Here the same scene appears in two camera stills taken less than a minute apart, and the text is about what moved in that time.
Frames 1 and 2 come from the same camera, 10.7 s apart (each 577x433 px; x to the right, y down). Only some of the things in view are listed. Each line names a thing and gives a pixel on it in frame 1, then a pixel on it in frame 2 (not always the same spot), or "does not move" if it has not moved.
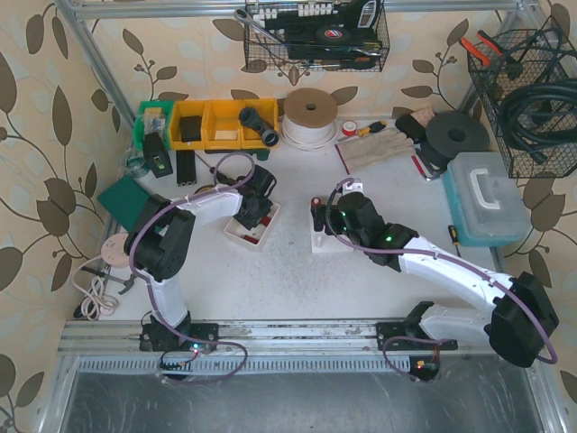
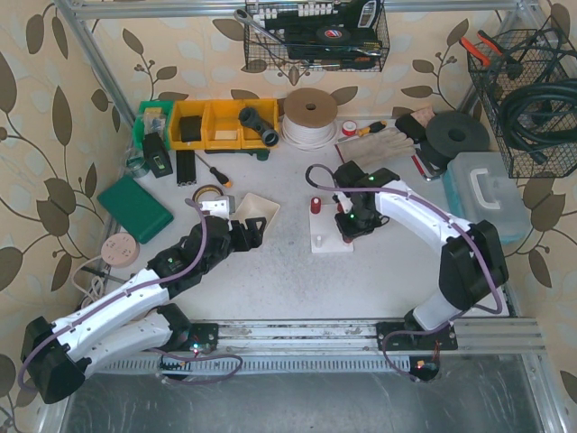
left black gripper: x=249 y=212 to x=243 y=234
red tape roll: x=349 y=128 does not move
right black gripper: x=327 y=216 to x=357 y=227
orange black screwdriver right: x=364 y=131 does not move
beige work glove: x=361 y=152 does not move
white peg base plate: x=323 y=242 does not move
